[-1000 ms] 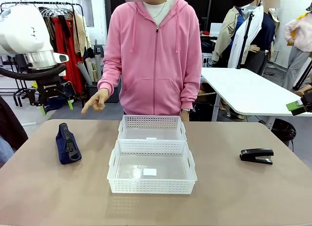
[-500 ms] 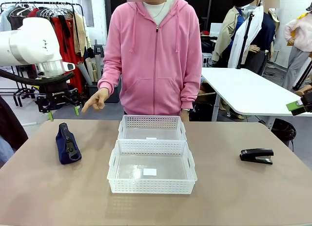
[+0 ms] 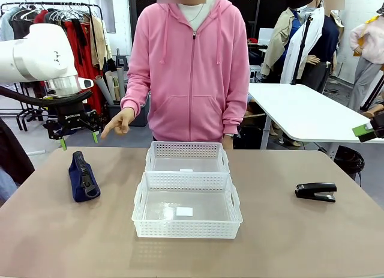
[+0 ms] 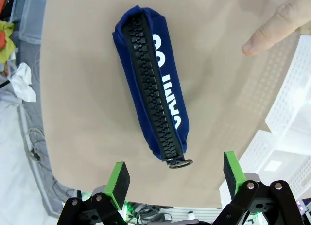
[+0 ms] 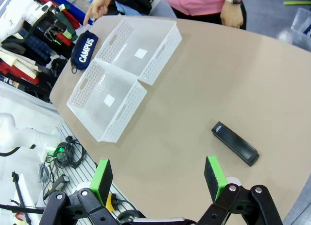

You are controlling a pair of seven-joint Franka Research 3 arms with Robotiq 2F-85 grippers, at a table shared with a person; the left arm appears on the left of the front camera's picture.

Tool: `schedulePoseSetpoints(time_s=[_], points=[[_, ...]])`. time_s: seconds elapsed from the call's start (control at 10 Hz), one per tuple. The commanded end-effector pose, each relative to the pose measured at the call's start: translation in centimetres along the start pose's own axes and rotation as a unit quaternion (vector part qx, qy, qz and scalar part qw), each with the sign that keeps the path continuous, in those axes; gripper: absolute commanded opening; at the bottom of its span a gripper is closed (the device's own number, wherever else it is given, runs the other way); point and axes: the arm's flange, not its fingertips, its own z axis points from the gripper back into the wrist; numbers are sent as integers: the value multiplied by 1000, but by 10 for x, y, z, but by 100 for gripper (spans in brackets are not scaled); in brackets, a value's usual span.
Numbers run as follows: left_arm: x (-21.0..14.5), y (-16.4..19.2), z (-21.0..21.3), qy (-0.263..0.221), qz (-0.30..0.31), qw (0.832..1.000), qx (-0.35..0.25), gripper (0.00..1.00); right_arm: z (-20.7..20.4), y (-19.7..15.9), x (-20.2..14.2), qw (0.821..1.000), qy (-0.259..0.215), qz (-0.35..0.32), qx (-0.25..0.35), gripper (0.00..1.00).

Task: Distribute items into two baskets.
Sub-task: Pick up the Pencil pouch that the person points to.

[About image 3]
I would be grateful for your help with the silver wristwatch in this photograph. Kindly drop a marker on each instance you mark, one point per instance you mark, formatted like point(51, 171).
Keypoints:
point(230, 135)

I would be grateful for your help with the grey storage bin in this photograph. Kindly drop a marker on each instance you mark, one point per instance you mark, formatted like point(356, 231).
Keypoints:
point(141, 117)

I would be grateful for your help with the white plastic basket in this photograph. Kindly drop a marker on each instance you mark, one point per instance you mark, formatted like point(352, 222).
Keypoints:
point(186, 227)
point(186, 150)

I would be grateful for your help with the black slanted stand leg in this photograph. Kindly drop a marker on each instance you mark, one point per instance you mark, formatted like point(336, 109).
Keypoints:
point(373, 92)

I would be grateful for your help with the black step stool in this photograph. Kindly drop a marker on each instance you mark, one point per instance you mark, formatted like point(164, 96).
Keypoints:
point(121, 57)

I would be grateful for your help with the red fuzzy garment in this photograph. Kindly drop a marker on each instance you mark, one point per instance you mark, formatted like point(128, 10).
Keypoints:
point(40, 16)

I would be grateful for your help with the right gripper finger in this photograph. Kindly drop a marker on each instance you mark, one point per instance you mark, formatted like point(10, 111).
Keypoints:
point(367, 137)
point(361, 130)

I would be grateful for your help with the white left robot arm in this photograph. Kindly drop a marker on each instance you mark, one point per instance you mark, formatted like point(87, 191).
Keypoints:
point(39, 50)

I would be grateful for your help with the white hanging coat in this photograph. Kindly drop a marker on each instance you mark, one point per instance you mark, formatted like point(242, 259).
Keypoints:
point(303, 50)

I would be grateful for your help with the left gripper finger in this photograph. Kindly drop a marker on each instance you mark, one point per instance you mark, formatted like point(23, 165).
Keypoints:
point(55, 129)
point(93, 122)

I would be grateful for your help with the black hanging scarf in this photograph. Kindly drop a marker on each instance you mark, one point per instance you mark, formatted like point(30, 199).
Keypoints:
point(78, 41)

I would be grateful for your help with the black clothes rack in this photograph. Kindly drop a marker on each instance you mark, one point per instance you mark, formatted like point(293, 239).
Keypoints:
point(60, 4)

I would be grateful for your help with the beige paper roll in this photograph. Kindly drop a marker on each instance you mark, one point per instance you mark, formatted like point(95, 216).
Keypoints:
point(110, 83)

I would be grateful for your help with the mannequin in navy top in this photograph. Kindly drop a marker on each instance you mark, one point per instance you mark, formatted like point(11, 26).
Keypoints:
point(327, 44)

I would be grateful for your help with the grey cardboard tube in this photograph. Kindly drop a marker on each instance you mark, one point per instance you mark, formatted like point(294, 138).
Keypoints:
point(121, 83)

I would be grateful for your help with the white table leg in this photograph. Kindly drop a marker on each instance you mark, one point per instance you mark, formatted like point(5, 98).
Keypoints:
point(265, 131)

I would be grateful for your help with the white background table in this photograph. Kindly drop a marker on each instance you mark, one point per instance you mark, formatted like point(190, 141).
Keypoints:
point(306, 110)

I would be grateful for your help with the navy campus pencil case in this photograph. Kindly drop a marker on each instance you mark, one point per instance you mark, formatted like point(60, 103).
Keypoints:
point(81, 179)

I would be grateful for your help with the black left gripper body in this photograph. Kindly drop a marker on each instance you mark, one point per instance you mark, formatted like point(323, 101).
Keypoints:
point(72, 114)

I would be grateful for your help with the black tripod pole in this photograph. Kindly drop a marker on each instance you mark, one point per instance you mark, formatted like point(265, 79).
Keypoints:
point(301, 50)

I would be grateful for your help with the mannequin in beige coat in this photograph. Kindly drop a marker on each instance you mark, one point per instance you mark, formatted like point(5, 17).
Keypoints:
point(279, 44)

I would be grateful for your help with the person's left forearm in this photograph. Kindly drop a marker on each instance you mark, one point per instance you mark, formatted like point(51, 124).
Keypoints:
point(237, 110)

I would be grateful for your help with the beige hanging garment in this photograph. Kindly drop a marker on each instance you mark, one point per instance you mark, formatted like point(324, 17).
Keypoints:
point(100, 41)

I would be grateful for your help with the red dress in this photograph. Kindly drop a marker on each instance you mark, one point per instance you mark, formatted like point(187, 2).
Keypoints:
point(90, 71)

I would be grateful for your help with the person's left hand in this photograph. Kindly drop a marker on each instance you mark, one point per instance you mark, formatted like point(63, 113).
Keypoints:
point(228, 143)

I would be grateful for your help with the black stapler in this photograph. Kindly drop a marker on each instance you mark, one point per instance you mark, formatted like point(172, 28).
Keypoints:
point(315, 189)

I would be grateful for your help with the person's right forearm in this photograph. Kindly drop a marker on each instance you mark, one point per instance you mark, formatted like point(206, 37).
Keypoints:
point(135, 89)

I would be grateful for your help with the person in pink hoodie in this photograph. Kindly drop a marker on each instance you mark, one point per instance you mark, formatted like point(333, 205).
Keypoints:
point(192, 80)

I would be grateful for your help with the grey paper roll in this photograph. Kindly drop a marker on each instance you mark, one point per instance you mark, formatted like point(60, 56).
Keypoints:
point(103, 89)

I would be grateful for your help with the person's right hand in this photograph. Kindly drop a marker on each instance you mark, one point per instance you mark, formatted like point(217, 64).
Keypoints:
point(123, 122)

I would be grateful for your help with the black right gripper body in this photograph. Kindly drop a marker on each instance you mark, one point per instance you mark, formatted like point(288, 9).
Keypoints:
point(378, 126)

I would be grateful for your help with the mannequin in pink sweater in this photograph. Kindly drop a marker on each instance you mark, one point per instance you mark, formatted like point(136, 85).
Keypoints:
point(367, 50)

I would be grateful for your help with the white label sticker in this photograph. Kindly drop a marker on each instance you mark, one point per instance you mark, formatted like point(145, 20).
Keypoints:
point(184, 212)
point(186, 170)

